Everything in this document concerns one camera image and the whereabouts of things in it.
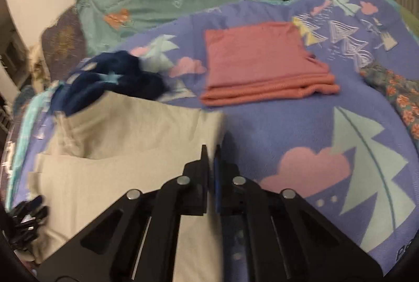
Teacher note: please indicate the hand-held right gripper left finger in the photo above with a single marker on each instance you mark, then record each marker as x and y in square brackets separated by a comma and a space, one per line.
[199, 185]

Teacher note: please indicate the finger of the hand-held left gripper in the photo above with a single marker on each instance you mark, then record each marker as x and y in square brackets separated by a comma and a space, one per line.
[27, 234]
[32, 208]

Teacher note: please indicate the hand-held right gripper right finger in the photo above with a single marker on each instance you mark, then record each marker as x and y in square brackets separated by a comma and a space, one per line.
[217, 185]

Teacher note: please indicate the beige garment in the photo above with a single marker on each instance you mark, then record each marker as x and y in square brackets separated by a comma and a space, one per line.
[131, 138]

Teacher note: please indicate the teal patterned cloth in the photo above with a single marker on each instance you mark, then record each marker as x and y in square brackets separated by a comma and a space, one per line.
[29, 124]

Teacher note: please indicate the purple printed blanket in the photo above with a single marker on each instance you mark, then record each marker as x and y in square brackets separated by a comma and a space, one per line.
[278, 128]

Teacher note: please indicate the navy star print garment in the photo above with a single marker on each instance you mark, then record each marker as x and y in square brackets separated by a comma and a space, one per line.
[131, 72]

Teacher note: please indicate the pink folded garment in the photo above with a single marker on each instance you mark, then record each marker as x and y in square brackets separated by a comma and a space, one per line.
[262, 56]

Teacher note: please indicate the tan cloth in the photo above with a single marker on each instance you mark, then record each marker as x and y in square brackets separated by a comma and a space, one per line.
[37, 67]

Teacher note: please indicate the dark purple patterned cloth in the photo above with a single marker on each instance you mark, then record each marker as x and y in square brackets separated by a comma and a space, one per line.
[64, 36]

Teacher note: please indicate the floral print cloth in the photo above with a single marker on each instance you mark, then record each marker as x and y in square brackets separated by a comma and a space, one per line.
[403, 98]

